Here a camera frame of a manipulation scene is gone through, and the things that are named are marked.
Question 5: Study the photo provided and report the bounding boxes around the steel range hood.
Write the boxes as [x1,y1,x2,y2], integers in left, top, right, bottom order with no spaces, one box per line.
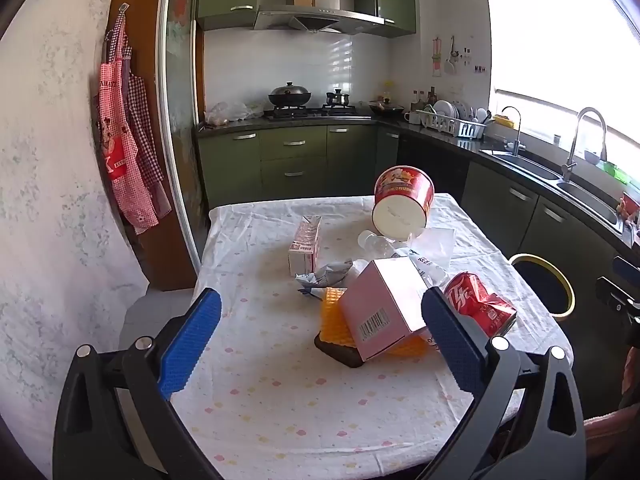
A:
[252,0,386,36]

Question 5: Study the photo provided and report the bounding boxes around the orange foam fruit net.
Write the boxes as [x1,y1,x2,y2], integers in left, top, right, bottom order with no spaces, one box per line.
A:
[320,287,431,358]

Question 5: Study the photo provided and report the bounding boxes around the green tray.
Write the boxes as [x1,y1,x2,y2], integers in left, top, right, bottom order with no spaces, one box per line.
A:
[597,160,631,183]

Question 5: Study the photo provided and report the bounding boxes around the window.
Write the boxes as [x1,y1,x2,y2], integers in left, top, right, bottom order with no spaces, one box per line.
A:
[482,0,640,181]

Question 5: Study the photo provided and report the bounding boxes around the small steel faucet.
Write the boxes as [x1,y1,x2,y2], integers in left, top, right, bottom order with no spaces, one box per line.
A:
[500,106,526,157]

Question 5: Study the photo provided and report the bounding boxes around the silver wrapper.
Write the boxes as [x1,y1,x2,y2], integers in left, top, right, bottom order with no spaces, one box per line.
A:
[296,259,368,301]

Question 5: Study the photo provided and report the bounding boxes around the clear plastic bottle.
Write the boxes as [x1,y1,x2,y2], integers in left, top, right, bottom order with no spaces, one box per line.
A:
[357,230,451,288]

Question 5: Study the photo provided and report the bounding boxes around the red checkered bag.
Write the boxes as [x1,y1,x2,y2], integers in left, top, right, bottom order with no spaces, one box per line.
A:
[122,47,173,218]

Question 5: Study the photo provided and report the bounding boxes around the black wok with lid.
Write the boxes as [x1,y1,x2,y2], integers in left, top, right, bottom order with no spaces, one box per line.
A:
[268,81,312,108]

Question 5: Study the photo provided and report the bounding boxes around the sliding glass door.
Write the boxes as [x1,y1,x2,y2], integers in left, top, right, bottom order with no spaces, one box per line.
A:
[159,0,206,266]

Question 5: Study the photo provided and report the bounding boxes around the green base cabinets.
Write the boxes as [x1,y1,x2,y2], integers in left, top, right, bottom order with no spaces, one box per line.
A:
[195,122,640,401]

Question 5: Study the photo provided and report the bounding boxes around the pink cardboard box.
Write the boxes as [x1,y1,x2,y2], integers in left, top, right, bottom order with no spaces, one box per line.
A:
[339,258,432,362]

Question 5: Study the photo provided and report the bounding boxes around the steel double sink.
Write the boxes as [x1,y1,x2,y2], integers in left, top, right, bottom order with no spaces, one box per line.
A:
[479,149,626,233]

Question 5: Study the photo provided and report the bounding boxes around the gas stove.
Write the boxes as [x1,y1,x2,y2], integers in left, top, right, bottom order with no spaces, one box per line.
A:
[263,104,372,122]

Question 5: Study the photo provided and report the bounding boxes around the white floral tablecloth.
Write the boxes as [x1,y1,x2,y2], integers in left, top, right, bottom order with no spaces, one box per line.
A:
[170,192,575,480]

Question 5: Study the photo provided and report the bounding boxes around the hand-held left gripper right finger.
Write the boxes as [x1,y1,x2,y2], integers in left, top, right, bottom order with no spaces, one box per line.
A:
[421,286,587,480]

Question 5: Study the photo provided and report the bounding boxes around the red checked apron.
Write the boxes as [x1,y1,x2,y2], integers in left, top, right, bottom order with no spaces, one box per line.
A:
[96,10,161,235]

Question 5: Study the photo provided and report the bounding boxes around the crushed red can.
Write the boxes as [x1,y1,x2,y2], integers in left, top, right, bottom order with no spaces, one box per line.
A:
[444,271,518,338]

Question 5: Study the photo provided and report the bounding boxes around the white dish rack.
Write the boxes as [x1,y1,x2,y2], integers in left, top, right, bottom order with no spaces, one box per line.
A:
[415,107,488,140]

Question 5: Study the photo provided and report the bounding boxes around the red instant noodle bucket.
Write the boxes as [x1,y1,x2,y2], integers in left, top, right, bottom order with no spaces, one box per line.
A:
[371,165,435,239]

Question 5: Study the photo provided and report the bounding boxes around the dark brown snack wrapper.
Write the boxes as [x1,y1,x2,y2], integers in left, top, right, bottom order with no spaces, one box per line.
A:
[314,332,366,370]

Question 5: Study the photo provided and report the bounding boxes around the milk carton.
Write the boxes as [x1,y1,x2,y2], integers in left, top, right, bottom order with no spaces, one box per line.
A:
[288,214,322,277]

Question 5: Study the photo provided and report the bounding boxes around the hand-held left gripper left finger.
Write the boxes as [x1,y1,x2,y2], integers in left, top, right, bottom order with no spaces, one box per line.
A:
[52,287,223,480]

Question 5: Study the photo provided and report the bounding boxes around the yellow rimmed trash bin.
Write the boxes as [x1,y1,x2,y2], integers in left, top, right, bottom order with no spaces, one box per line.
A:
[509,253,576,318]

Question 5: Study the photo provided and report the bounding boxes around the clear plastic bag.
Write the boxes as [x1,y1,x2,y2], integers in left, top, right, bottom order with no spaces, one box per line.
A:
[205,101,251,126]

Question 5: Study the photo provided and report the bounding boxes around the large steel faucet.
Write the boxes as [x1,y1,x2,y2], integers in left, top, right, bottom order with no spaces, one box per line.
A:
[561,107,608,182]

